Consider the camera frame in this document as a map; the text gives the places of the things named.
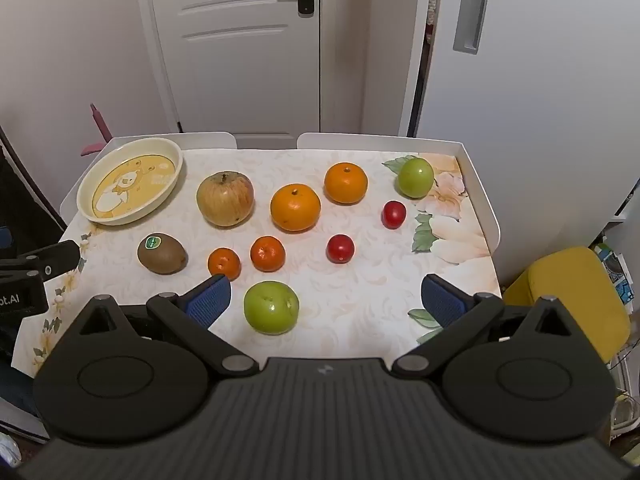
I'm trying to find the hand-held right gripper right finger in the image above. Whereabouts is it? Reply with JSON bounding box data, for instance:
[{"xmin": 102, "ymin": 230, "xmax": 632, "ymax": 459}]
[{"xmin": 391, "ymin": 273, "xmax": 576, "ymax": 376}]

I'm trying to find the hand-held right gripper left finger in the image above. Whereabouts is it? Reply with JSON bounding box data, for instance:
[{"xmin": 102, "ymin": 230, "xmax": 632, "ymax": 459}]
[{"xmin": 75, "ymin": 275, "xmax": 260, "ymax": 376}]

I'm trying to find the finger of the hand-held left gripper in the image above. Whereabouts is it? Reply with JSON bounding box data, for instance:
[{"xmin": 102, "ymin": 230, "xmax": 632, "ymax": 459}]
[{"xmin": 0, "ymin": 241, "xmax": 82, "ymax": 281}]

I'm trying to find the small mandarin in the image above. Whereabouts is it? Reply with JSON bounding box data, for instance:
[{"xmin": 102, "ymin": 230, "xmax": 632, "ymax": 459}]
[{"xmin": 207, "ymin": 247, "xmax": 242, "ymax": 281}]

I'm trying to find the green apple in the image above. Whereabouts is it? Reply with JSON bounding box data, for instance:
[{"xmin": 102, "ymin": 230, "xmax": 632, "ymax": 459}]
[
  {"xmin": 243, "ymin": 280, "xmax": 300, "ymax": 335},
  {"xmin": 397, "ymin": 157, "xmax": 435, "ymax": 199}
]

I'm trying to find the brown kiwi with green sticker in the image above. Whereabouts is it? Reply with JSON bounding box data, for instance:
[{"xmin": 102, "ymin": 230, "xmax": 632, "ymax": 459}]
[{"xmin": 137, "ymin": 233, "xmax": 189, "ymax": 275}]

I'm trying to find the yellow cartoon print plate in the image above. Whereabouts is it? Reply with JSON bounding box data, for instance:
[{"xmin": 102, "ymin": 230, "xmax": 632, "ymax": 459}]
[{"xmin": 76, "ymin": 137, "xmax": 184, "ymax": 225}]

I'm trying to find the red-yellow apple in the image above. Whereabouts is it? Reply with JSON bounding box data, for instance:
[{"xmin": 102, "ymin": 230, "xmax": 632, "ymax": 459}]
[{"xmin": 196, "ymin": 171, "xmax": 255, "ymax": 227}]

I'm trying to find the large orange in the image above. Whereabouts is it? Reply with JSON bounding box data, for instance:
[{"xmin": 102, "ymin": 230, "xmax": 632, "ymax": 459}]
[{"xmin": 270, "ymin": 183, "xmax": 322, "ymax": 232}]

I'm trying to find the black jacket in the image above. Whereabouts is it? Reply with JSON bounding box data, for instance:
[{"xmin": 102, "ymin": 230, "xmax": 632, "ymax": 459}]
[{"xmin": 0, "ymin": 145, "xmax": 63, "ymax": 261}]

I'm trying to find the black metal pole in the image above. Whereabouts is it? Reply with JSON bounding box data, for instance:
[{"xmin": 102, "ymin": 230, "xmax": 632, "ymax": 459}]
[{"xmin": 0, "ymin": 125, "xmax": 68, "ymax": 231}]

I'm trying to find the oblong cherry tomato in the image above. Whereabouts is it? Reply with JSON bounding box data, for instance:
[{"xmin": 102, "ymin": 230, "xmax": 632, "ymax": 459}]
[{"xmin": 381, "ymin": 200, "xmax": 407, "ymax": 230}]

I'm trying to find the floral tablecloth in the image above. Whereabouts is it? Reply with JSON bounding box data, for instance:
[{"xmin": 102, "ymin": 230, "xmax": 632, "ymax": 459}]
[{"xmin": 11, "ymin": 150, "xmax": 503, "ymax": 378}]

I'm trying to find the round cherry tomato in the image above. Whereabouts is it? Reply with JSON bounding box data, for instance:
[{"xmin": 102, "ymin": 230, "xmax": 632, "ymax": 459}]
[{"xmin": 326, "ymin": 234, "xmax": 356, "ymax": 264}]

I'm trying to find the yellow chair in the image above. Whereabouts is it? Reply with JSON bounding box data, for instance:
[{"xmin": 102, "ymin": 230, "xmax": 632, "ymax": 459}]
[{"xmin": 502, "ymin": 246, "xmax": 632, "ymax": 363}]

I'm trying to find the pink stool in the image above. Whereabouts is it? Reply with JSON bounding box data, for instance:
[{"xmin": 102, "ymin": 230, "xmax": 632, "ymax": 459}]
[{"xmin": 80, "ymin": 103, "xmax": 113, "ymax": 157}]

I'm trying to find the flat orange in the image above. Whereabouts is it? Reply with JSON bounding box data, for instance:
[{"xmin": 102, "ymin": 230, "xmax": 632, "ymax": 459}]
[{"xmin": 324, "ymin": 162, "xmax": 369, "ymax": 205}]

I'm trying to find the white table with raised rim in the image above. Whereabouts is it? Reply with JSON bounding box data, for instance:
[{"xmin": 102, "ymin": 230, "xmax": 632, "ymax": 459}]
[{"xmin": 59, "ymin": 131, "xmax": 502, "ymax": 301}]

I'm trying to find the blue patterned box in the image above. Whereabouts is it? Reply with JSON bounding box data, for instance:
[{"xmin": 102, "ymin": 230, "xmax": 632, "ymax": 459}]
[{"xmin": 590, "ymin": 241, "xmax": 640, "ymax": 311}]

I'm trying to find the white panel door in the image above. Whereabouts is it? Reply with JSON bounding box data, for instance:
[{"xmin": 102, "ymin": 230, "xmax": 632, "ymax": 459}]
[{"xmin": 132, "ymin": 0, "xmax": 323, "ymax": 137}]

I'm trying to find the grey refrigerator handle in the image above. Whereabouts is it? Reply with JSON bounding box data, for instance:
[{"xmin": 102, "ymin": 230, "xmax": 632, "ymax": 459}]
[{"xmin": 453, "ymin": 0, "xmax": 493, "ymax": 53}]

